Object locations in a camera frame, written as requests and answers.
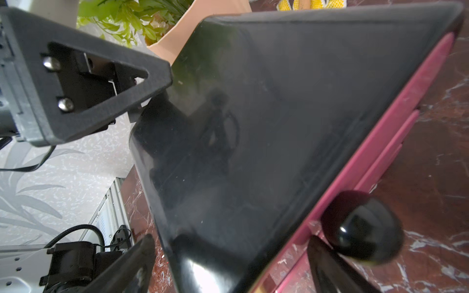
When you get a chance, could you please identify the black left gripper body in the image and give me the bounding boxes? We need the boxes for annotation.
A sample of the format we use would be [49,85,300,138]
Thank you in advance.
[1,7,40,147]

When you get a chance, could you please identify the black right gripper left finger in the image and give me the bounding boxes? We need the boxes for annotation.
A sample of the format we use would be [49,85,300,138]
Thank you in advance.
[80,234,156,293]

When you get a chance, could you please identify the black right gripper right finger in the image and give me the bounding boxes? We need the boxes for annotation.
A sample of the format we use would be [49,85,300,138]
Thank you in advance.
[307,235,380,293]

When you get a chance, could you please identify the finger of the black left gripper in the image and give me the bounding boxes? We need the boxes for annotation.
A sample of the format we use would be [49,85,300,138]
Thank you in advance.
[14,9,172,147]

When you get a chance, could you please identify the pink top drawer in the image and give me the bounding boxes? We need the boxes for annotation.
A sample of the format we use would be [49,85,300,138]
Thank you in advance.
[250,32,456,293]

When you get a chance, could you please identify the pink drawer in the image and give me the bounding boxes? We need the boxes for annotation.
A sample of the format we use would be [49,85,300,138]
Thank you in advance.
[274,109,420,293]
[250,32,456,293]

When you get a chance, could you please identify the black drawer cabinet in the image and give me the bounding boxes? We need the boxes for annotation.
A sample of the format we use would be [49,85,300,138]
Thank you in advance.
[129,1,465,293]

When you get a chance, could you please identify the pink middle drawer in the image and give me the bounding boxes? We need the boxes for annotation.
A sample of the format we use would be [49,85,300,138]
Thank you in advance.
[274,109,420,293]

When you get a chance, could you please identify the green white artificial flowers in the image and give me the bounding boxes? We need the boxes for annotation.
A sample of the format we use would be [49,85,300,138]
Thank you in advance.
[76,0,193,48]

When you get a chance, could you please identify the beige flower pot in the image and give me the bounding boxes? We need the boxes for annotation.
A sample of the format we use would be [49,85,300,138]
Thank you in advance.
[146,0,254,67]

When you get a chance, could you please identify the yellow white garden glove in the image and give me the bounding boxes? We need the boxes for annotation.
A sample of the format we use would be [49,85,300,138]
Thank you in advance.
[276,0,347,12]

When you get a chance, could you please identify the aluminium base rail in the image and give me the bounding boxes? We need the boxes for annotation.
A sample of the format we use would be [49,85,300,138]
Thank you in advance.
[89,178,134,252]

